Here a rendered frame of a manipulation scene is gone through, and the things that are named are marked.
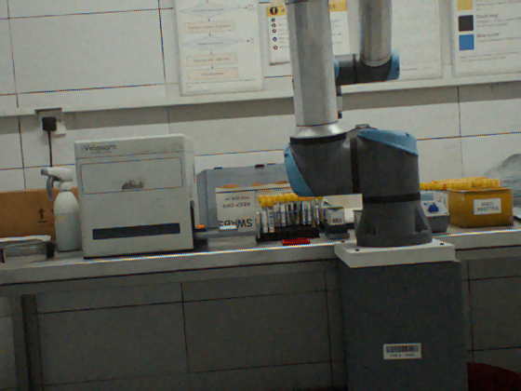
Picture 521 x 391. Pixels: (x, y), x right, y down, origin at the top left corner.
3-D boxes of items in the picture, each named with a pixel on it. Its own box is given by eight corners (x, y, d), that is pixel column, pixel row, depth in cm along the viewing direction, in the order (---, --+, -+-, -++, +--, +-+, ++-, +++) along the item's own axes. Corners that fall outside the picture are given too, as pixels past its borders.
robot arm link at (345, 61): (352, 48, 144) (353, 57, 155) (304, 54, 146) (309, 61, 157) (354, 82, 144) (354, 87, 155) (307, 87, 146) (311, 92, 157)
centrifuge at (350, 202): (332, 230, 179) (329, 189, 179) (333, 221, 209) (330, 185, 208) (416, 225, 176) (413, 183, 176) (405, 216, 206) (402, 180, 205)
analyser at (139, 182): (82, 260, 153) (72, 141, 151) (106, 246, 180) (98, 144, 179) (205, 250, 154) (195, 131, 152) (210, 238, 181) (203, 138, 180)
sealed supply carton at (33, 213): (-22, 253, 187) (-28, 193, 186) (15, 243, 211) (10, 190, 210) (77, 247, 184) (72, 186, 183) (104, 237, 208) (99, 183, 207)
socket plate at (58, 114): (40, 136, 213) (37, 111, 212) (41, 136, 214) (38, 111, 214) (65, 134, 213) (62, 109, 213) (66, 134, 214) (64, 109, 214)
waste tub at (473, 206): (462, 228, 161) (460, 191, 160) (448, 223, 174) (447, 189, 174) (514, 225, 160) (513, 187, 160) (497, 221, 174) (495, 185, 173)
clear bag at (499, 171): (491, 212, 199) (488, 155, 198) (459, 209, 215) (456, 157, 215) (556, 205, 207) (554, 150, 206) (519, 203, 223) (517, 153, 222)
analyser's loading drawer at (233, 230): (180, 244, 155) (178, 223, 154) (182, 240, 161) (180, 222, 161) (260, 237, 155) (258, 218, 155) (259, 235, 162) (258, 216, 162)
